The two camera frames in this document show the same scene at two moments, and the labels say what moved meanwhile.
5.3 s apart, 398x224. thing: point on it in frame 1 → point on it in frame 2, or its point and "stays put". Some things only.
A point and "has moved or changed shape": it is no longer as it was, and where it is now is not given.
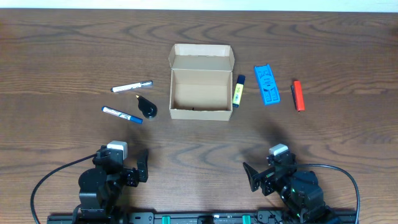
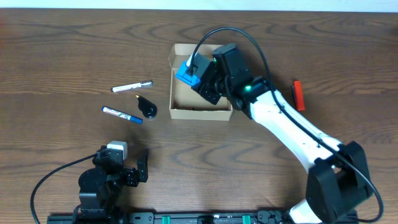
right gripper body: [270, 184] → [212, 93]
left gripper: [132, 177] stays put
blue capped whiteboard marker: [122, 114] stays put
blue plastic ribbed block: [267, 85] has moved or changed shape
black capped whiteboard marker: [131, 86] stays put
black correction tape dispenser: [148, 109] stays put
